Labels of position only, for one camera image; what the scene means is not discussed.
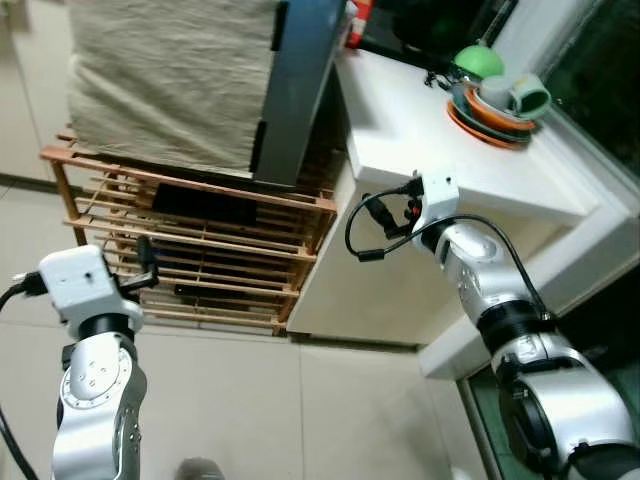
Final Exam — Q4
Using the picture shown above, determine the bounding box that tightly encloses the beige cloth on fridge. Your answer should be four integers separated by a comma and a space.
65, 0, 286, 173

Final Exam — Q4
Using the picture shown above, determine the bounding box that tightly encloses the wooden slatted rack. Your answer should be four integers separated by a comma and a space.
40, 128, 341, 336

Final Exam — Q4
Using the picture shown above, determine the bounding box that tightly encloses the white side cabinet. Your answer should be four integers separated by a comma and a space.
288, 45, 601, 351

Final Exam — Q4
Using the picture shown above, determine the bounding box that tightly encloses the orange bowl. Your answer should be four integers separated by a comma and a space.
462, 88, 538, 134

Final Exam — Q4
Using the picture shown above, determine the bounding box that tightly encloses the green grey mug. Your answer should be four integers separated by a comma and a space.
478, 73, 553, 121

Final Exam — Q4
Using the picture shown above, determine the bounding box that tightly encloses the green upturned bowl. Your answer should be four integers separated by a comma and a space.
453, 45, 506, 81

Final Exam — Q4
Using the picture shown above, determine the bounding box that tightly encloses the red packet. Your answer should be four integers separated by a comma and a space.
345, 0, 373, 51

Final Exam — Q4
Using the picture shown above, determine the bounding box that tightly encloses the grey robot foot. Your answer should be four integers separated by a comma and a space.
175, 457, 226, 480

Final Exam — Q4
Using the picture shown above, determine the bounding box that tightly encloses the beige kitchen cabinet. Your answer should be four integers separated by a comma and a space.
0, 0, 73, 186

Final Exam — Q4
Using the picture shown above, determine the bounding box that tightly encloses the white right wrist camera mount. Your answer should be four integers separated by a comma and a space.
410, 172, 461, 239

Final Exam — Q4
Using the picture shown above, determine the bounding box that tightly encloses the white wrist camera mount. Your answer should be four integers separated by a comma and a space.
38, 245, 129, 336
410, 172, 461, 239

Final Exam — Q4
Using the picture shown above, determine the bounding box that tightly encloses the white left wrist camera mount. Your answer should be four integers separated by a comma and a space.
38, 245, 129, 336

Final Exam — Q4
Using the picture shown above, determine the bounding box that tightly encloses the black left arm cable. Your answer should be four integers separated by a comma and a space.
0, 272, 46, 480

